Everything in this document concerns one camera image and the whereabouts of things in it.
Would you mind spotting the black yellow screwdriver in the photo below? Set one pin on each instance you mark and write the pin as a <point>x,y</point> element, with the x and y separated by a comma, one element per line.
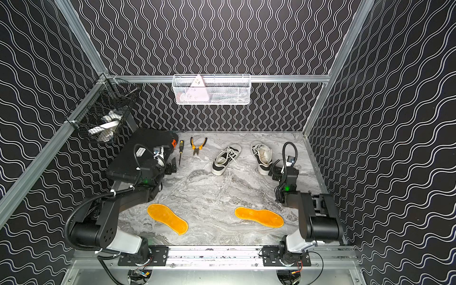
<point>181,149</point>

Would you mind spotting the white items in black basket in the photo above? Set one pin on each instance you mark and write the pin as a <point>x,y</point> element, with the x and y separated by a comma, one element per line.
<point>104,131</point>

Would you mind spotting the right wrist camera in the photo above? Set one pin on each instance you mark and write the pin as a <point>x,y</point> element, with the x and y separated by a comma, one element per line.
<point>289,161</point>

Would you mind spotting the black plastic tool case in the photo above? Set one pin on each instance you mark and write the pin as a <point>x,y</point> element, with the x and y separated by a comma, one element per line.
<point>142,160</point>

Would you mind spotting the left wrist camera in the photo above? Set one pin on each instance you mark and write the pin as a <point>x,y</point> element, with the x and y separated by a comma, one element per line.
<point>140,150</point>

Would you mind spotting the yellow black pliers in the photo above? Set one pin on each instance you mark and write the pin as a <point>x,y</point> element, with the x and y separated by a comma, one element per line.
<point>197,147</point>

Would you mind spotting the orange insole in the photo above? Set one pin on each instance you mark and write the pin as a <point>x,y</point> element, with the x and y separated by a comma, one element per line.
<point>165,215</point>
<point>266,218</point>

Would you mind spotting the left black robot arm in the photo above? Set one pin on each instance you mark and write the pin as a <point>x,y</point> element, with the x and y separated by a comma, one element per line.
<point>93,226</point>

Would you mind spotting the black wire corner basket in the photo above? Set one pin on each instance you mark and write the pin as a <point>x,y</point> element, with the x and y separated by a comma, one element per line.
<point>114,94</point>

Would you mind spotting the black white sneaker with laces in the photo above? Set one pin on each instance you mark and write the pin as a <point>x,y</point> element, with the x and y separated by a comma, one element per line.
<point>224,158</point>

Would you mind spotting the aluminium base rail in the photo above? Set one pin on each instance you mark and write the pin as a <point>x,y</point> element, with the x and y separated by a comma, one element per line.
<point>248,258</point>

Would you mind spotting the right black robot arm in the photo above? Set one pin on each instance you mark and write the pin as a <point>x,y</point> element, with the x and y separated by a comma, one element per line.
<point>318,221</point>

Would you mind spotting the white wire wall basket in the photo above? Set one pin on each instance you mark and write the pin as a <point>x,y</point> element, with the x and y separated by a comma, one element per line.
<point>223,89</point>

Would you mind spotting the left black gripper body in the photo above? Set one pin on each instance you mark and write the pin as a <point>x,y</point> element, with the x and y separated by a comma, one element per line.
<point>169,165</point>

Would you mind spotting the pink triangular item in basket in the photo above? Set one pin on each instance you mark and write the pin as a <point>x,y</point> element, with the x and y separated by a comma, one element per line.
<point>197,92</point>

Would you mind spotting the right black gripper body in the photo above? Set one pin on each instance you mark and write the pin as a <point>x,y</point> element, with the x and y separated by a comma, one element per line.
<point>278,176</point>

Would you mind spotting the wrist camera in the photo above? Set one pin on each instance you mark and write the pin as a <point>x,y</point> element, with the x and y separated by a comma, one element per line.
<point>140,150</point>
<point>289,161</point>

